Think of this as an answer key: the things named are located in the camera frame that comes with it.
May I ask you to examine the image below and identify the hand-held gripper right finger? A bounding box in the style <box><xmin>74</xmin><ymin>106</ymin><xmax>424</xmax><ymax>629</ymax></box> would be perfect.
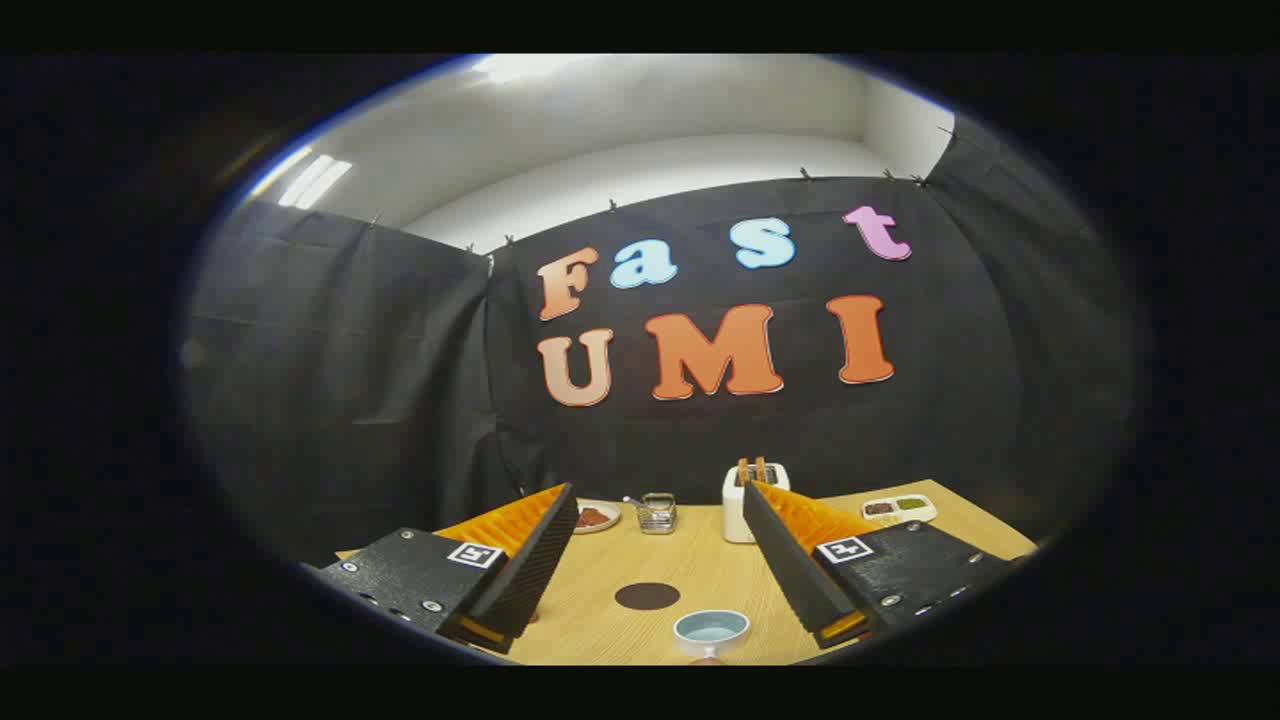
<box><xmin>742</xmin><ymin>479</ymin><xmax>1025</xmax><ymax>650</ymax></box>

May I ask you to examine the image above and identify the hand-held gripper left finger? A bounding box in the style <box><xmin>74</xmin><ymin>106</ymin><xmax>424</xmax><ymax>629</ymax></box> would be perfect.
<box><xmin>320</xmin><ymin>483</ymin><xmax>581</xmax><ymax>655</ymax></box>

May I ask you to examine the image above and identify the white cup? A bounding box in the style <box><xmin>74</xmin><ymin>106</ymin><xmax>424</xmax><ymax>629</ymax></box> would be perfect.
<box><xmin>673</xmin><ymin>609</ymin><xmax>751</xmax><ymax>661</ymax></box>

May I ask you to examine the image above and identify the dark brown round coaster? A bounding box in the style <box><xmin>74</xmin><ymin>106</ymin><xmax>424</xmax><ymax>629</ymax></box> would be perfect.
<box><xmin>614</xmin><ymin>582</ymin><xmax>682</xmax><ymax>612</ymax></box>

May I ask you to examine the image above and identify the white toaster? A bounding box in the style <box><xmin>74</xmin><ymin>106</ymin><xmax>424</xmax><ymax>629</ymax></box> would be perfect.
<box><xmin>722</xmin><ymin>462</ymin><xmax>791</xmax><ymax>545</ymax></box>

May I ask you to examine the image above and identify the wooden table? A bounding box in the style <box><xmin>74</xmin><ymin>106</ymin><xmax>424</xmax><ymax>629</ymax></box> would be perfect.
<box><xmin>335</xmin><ymin>479</ymin><xmax>1041</xmax><ymax>666</ymax></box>

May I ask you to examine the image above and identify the white divided condiment tray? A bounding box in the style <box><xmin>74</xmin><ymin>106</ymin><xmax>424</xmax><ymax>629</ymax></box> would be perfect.
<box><xmin>861</xmin><ymin>494</ymin><xmax>938</xmax><ymax>525</ymax></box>

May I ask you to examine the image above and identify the black backdrop cloth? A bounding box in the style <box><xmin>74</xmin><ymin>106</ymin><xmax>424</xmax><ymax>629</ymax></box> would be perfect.
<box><xmin>180</xmin><ymin>115</ymin><xmax>1137</xmax><ymax>567</ymax></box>

